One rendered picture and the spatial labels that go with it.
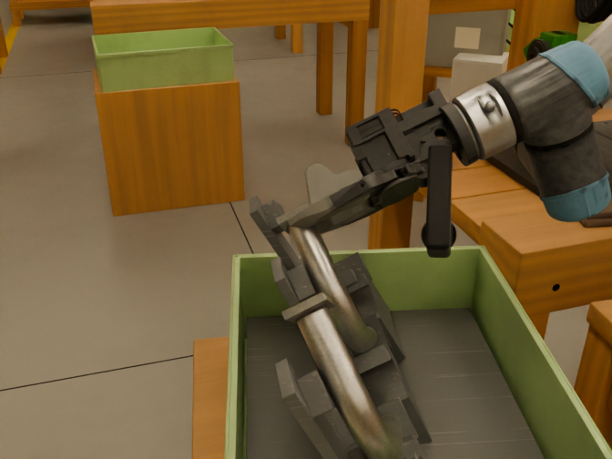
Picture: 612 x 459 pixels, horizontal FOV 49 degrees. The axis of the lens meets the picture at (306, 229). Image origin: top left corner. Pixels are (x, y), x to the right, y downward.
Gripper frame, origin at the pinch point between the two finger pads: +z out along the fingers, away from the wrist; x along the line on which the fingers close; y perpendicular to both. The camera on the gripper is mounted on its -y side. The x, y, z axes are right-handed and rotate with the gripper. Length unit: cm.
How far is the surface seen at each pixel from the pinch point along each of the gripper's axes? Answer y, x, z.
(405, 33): 54, -77, -36
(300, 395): -16.7, 14.9, 5.2
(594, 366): -30, -57, -32
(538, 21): 48, -92, -69
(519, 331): -19.1, -28.2, -19.2
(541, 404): -28.8, -23.7, -16.5
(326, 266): -5.0, 1.3, -0.4
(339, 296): -8.4, 0.8, -0.2
